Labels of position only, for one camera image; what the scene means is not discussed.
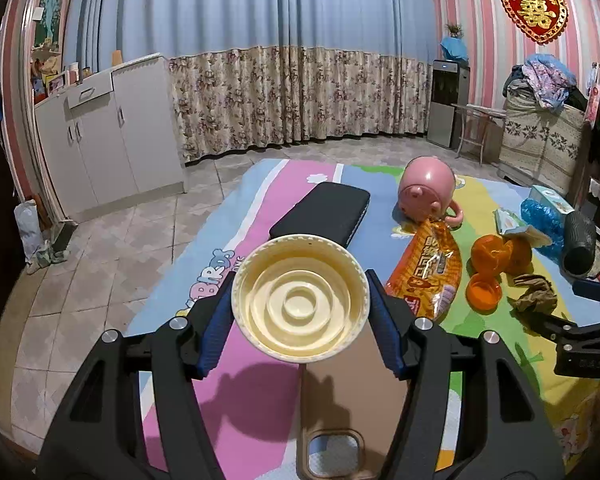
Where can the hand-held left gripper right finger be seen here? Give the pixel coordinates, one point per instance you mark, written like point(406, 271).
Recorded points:
point(385, 320)

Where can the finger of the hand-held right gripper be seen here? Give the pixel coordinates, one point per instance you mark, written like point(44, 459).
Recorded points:
point(555, 324)
point(595, 290)

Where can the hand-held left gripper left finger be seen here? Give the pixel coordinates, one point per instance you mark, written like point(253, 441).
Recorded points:
point(217, 320)

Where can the round orange peel cup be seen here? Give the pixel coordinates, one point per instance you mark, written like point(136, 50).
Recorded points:
point(482, 292)

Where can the blue plastic bag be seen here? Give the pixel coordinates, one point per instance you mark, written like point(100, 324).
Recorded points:
point(540, 217)

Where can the large orange peel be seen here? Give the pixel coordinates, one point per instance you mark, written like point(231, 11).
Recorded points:
point(487, 255)

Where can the crumpled brown paper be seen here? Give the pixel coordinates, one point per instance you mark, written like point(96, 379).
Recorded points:
point(532, 295)

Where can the black cylinder speaker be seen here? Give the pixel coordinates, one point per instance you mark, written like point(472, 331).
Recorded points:
point(580, 240)

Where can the orange snack packet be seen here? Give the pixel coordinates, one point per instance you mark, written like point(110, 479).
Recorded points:
point(430, 265)

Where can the orange peel piece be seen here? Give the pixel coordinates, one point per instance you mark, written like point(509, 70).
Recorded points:
point(521, 255)

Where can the brown phone case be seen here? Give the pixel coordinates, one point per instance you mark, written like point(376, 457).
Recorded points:
point(350, 390)

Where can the teal tissue box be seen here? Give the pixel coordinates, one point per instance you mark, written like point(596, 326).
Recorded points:
point(550, 197)

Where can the white green tissue packet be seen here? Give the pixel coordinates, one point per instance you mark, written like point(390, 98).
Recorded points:
point(510, 222)

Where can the colourful striped play mat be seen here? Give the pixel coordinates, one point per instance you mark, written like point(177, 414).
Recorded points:
point(260, 210)

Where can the black rectangular case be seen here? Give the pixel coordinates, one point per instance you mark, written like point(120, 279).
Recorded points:
point(320, 210)

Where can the pink pig mug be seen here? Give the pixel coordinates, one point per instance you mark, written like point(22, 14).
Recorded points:
point(425, 180)

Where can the furniture under patterned cloth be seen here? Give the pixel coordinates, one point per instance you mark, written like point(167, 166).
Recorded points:
point(535, 145)

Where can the grey floor rag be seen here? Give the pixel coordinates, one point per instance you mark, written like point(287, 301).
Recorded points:
point(50, 256)

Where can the white cabinet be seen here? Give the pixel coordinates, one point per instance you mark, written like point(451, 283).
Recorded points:
point(130, 135)

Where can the white bag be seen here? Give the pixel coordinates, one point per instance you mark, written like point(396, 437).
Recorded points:
point(27, 227)

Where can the small folding table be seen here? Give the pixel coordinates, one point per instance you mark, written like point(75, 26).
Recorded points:
point(475, 109)

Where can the pile of clothes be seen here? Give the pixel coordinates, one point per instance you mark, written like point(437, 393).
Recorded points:
point(545, 77)

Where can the grey water dispenser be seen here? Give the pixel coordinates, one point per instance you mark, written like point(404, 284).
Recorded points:
point(447, 105)

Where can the blue and floral curtain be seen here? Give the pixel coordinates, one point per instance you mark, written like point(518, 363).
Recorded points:
point(280, 60)

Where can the potted plant with blue wrap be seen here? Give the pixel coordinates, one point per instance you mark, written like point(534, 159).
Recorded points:
point(454, 47)

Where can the white photo frame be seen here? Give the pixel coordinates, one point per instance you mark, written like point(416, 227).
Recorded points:
point(56, 82)

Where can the red heart wall decoration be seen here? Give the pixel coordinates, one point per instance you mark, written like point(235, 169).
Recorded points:
point(532, 7)

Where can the tall wall poster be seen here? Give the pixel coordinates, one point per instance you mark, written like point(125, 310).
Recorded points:
point(52, 10)

